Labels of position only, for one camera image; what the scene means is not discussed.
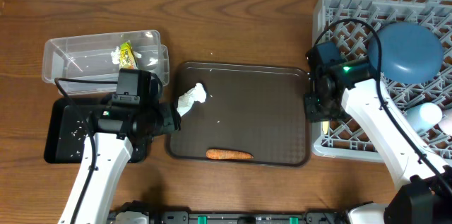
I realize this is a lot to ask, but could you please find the pale yellow plastic spoon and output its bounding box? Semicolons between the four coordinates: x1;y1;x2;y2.
322;121;330;135

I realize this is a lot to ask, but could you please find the white napkin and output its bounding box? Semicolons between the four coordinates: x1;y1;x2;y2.
177;83;207;117

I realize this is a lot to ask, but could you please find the orange carrot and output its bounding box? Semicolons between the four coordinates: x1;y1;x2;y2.
206;149;253;160

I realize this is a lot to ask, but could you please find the green orange snack wrapper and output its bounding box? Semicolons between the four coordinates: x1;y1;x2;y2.
119;41;138;69

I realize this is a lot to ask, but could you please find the white tissue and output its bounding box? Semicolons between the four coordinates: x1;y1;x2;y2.
110;47;142;65

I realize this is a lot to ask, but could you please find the light blue plastic cup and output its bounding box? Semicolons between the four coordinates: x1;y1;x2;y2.
405;102;442;134

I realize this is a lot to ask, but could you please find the dark blue plate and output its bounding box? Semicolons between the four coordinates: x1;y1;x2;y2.
367;23;444;84

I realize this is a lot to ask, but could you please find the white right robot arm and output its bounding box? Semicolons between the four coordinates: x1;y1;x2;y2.
304;59;451;223

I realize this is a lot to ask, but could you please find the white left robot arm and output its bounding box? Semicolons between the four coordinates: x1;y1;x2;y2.
59;102;180;223

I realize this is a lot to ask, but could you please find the dark brown serving tray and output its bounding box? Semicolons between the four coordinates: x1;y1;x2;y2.
165;62;311;167

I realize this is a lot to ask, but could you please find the black plastic bin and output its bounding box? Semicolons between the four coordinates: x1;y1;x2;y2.
44;96;148;164

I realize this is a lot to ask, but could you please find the clear plastic bin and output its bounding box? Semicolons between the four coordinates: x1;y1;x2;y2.
42;30;170;95

